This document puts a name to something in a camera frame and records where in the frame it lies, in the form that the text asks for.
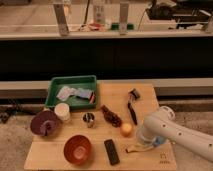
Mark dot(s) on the orange-brown bowl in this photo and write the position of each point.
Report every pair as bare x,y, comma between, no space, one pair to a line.
77,149

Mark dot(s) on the brown grape bunch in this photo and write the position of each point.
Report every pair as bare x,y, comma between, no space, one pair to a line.
111,117

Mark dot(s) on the black equipment on shelf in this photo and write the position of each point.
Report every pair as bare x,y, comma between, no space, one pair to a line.
185,13

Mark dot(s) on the purple bowl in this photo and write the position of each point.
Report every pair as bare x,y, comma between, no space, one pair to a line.
44,123

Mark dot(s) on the black dish brush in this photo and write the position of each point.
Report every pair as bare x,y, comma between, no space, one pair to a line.
133,96

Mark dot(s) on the black remote control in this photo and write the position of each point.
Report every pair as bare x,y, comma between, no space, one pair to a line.
111,152

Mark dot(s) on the blue plastic cup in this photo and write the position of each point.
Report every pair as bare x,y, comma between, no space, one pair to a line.
159,141

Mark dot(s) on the metal frame post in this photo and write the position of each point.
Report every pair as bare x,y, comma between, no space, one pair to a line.
123,17
61,19

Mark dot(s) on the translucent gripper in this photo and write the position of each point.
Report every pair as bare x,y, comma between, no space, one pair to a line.
143,143

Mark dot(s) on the green plastic tray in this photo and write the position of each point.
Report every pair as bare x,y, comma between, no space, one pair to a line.
85,82

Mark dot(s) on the left metal frame post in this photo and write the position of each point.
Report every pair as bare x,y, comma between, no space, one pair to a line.
61,19

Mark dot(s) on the grey-blue cloth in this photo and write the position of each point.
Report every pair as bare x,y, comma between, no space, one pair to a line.
65,92

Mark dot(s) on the small metal cup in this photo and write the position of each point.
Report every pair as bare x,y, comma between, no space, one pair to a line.
89,119

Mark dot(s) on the red object on shelf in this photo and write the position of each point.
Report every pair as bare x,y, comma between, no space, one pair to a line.
96,27

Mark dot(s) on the white paper cup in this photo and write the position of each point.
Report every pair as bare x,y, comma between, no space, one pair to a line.
62,110

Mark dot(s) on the orange fruit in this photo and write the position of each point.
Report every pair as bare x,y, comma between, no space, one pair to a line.
126,129

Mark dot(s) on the right metal frame post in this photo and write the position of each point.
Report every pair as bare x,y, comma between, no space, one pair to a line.
123,17

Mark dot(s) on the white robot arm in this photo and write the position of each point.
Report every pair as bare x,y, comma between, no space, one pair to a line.
161,123

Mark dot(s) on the red item in tray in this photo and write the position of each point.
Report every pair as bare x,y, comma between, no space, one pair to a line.
92,98

